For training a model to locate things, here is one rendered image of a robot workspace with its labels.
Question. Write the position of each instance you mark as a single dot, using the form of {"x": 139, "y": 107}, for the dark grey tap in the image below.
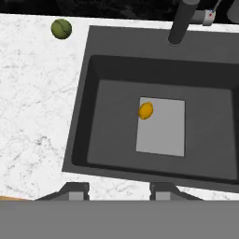
{"x": 183, "y": 18}

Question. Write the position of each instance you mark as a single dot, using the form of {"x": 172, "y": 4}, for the yellow lemon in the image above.
{"x": 145, "y": 110}

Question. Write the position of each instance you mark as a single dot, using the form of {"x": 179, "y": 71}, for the light grey sink drain plate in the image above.
{"x": 163, "y": 130}

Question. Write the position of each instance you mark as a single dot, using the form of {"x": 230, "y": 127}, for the dark grey sink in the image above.
{"x": 124, "y": 93}

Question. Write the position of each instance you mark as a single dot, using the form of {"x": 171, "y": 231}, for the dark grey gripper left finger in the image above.
{"x": 76, "y": 189}

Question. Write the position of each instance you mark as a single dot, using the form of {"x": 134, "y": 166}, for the green round fruit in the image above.
{"x": 61, "y": 29}

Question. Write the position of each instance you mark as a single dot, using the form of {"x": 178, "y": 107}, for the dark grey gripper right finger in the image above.
{"x": 163, "y": 190}

